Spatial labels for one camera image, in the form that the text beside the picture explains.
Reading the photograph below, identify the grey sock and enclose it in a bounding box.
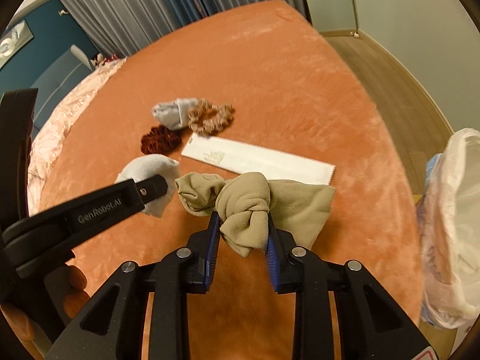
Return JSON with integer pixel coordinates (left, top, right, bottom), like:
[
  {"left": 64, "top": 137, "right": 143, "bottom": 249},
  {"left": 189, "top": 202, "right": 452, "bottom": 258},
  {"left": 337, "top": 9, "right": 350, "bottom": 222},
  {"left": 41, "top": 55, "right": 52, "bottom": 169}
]
[
  {"left": 151, "top": 97, "right": 199, "bottom": 131},
  {"left": 115, "top": 154, "right": 180, "bottom": 218}
]

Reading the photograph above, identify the dark red velvet scrunchie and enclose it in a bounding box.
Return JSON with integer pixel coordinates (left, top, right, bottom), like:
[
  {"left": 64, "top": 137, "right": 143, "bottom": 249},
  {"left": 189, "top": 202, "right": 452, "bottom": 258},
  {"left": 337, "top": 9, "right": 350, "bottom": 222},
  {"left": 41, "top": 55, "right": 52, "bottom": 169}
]
[{"left": 141, "top": 125, "right": 182, "bottom": 155}]

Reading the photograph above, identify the beige knotted cloth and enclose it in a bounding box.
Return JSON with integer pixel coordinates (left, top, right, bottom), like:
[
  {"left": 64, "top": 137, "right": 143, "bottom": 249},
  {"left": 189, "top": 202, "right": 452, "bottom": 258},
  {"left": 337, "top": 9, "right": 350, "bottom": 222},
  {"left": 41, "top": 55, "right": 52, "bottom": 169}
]
[{"left": 175, "top": 172, "right": 335, "bottom": 258}]

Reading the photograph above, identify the pink patterned scrunchie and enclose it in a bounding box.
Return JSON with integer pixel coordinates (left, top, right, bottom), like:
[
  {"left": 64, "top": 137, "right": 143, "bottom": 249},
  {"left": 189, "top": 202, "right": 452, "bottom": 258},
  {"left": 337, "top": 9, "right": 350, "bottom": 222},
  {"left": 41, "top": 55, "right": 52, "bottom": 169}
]
[{"left": 187, "top": 98, "right": 235, "bottom": 137}]

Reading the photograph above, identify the white paper envelope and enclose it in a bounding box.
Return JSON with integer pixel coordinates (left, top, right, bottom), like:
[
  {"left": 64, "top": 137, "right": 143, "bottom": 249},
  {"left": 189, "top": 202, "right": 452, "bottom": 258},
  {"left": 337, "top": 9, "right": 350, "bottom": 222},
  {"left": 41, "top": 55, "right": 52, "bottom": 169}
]
[{"left": 181, "top": 133, "right": 335, "bottom": 185}]

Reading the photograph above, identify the white lined trash bin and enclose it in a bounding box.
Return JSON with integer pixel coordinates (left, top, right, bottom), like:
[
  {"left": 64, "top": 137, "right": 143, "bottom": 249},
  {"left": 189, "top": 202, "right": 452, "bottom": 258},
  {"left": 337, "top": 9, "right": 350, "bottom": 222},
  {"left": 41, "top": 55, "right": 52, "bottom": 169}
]
[{"left": 416, "top": 128, "right": 479, "bottom": 359}]

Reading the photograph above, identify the person left hand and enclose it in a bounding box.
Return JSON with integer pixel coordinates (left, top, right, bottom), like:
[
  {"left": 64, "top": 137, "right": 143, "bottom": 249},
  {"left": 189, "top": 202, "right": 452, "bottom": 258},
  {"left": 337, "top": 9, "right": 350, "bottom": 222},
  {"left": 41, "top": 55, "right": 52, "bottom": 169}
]
[{"left": 1, "top": 266, "right": 89, "bottom": 353}]

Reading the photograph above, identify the pink quilted bedspread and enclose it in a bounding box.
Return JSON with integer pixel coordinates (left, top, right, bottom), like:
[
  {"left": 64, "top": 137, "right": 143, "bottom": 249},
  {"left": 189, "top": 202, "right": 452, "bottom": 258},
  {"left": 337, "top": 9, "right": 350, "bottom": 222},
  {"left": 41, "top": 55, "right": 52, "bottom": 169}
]
[{"left": 27, "top": 58, "right": 126, "bottom": 215}]

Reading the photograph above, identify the blue upholstered headboard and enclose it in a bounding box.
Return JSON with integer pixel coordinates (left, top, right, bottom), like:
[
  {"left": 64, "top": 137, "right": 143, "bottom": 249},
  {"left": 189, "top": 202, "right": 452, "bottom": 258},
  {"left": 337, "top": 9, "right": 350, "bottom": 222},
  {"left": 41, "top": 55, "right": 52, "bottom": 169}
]
[{"left": 31, "top": 45, "right": 94, "bottom": 139}]

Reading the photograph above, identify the orange plush bed blanket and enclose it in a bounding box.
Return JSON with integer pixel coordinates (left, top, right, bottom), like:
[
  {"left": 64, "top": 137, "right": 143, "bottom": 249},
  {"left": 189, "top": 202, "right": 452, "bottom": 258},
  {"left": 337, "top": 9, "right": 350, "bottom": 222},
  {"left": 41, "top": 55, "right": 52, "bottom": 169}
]
[{"left": 39, "top": 1, "right": 423, "bottom": 359}]

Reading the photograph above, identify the silver wall art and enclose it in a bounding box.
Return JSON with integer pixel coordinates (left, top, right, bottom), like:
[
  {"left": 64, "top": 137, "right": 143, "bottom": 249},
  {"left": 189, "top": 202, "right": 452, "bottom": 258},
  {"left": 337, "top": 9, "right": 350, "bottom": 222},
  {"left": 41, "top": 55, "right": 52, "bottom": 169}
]
[{"left": 0, "top": 20, "right": 33, "bottom": 68}]

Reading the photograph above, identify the standing mirror gold frame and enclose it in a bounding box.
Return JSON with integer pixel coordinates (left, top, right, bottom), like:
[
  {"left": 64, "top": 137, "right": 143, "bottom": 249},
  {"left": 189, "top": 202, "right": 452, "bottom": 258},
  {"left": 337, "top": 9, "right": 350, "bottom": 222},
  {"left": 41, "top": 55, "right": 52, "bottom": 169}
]
[{"left": 295, "top": 0, "right": 362, "bottom": 38}]

